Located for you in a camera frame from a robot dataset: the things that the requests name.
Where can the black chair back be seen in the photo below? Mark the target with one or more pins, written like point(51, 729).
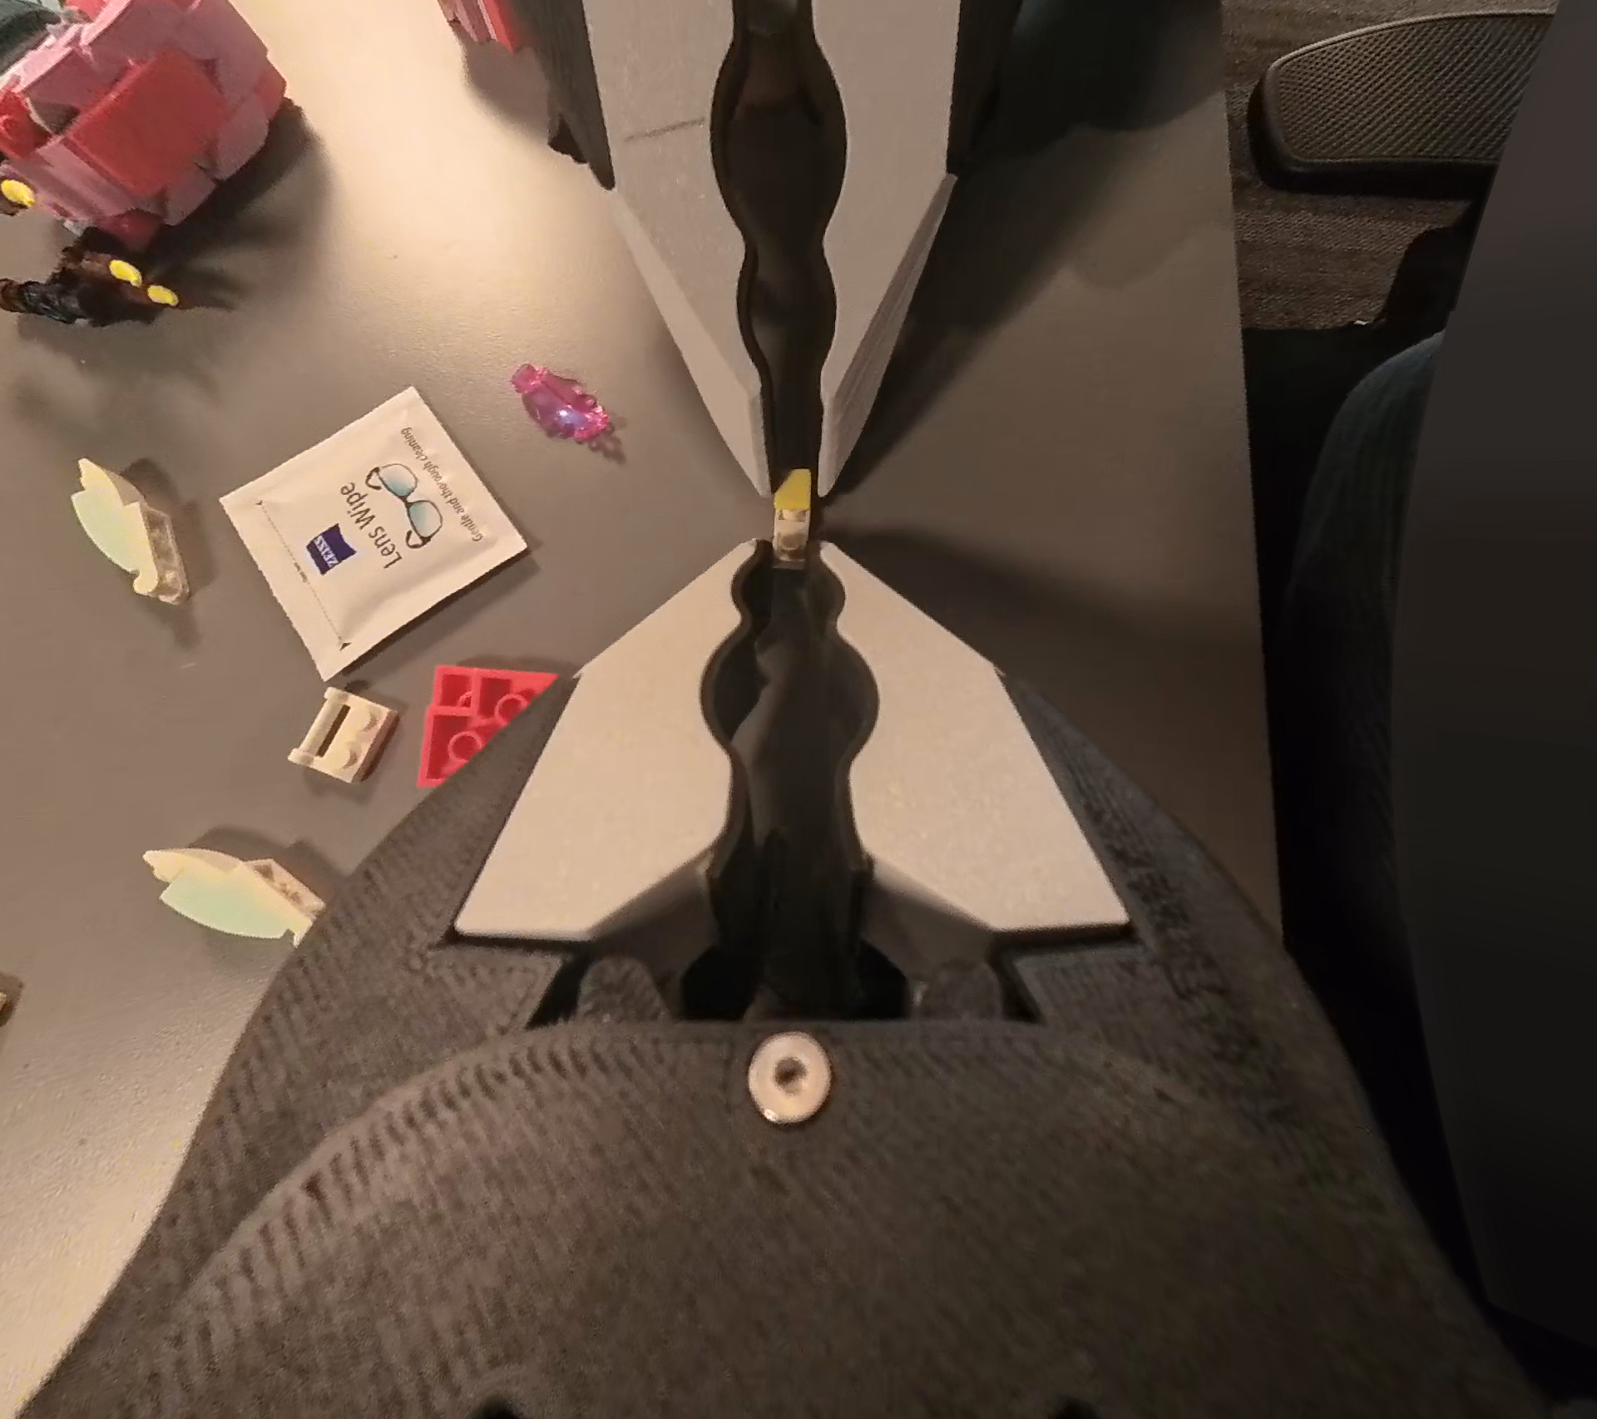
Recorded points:
point(1534, 633)

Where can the white lens wipe packet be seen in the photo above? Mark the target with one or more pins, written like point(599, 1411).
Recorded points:
point(374, 528)

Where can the pale wing toy piece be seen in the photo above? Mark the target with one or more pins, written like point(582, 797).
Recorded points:
point(231, 889)
point(131, 533)

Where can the pink red toy brick model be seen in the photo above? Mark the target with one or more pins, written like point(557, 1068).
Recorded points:
point(136, 97)

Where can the small yellow toy brick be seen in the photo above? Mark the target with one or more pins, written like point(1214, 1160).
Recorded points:
point(792, 506)

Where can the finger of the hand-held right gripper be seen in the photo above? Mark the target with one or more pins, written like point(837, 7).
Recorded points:
point(898, 134)
point(649, 72)

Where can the beige hinge toy brick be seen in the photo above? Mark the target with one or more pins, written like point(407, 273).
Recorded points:
point(343, 736)

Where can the person's dark trouser leg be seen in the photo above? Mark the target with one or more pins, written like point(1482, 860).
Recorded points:
point(1366, 633)

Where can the red toy plate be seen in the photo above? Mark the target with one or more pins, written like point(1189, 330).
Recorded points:
point(481, 714)

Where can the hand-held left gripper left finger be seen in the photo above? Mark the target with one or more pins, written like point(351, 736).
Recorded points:
point(599, 821)

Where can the magenta transparent toy piece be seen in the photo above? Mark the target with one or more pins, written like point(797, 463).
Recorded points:
point(561, 403)

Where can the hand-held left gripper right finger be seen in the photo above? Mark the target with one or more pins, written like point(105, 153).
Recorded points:
point(973, 821)

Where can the dark toy figure yellow studs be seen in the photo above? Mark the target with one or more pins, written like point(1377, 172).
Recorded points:
point(86, 287)

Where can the black mesh chair armrest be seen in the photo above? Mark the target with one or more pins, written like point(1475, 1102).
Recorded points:
point(1384, 104)

